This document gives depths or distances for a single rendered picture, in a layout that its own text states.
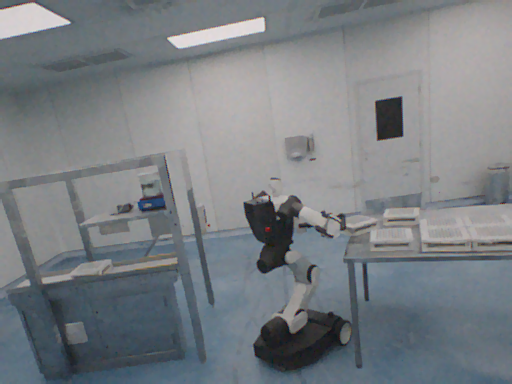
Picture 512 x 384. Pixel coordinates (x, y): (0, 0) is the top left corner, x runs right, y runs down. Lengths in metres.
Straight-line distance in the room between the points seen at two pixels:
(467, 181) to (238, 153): 3.67
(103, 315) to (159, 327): 0.44
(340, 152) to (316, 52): 1.53
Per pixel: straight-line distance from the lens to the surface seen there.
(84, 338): 3.28
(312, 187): 6.38
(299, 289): 2.91
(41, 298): 3.12
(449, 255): 2.42
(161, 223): 2.91
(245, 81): 6.32
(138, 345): 3.18
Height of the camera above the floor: 1.65
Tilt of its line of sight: 16 degrees down
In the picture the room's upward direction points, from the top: 10 degrees counter-clockwise
